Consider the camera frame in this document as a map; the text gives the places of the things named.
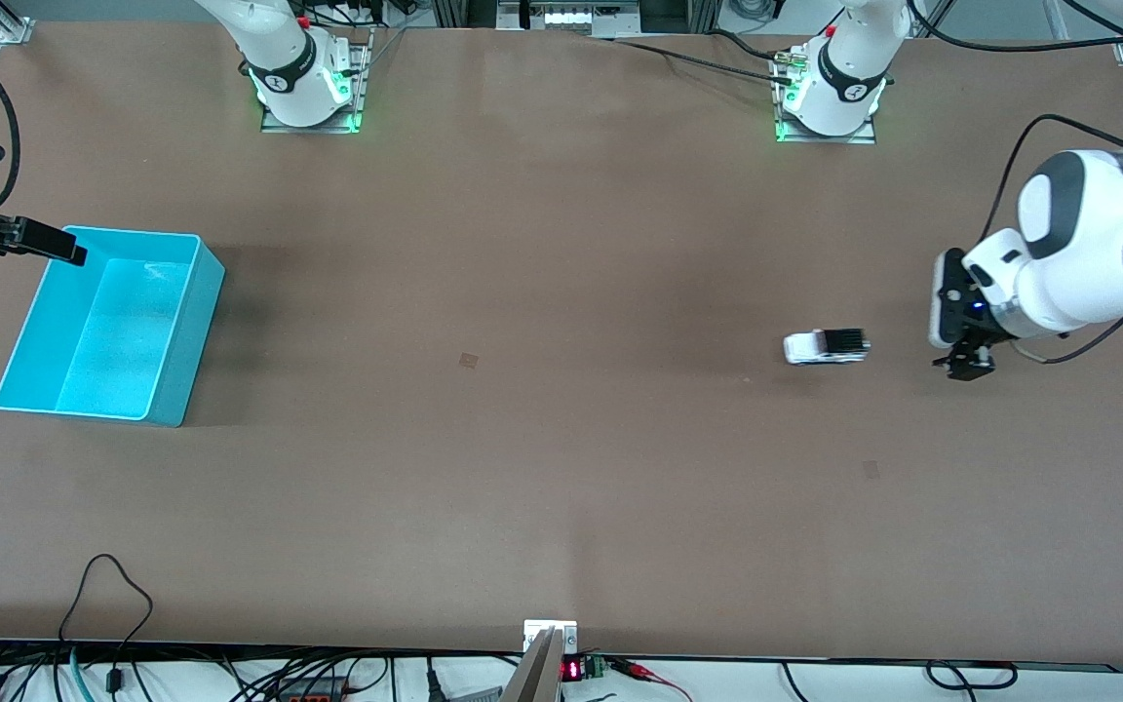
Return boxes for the white jeep toy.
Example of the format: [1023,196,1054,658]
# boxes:
[784,329,871,367]

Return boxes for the cyan plastic bin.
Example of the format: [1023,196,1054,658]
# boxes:
[0,226,226,428]

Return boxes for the red black clip leads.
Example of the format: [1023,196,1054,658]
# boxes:
[610,658,694,702]

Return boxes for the silver control unit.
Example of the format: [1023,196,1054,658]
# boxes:
[496,0,640,38]

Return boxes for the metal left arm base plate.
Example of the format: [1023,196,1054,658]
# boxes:
[774,49,877,145]

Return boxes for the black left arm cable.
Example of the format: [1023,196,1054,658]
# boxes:
[912,0,1123,365]

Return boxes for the black coiled cable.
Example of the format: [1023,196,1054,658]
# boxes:
[924,660,1019,691]

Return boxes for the thick black table cable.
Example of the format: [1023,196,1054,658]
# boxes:
[610,29,798,85]

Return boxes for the thin black looped cable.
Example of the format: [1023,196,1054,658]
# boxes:
[57,554,155,695]

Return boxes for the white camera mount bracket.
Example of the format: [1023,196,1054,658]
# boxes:
[523,620,579,652]

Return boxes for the grey aluminium camera bar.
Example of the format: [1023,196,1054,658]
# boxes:
[501,629,562,702]

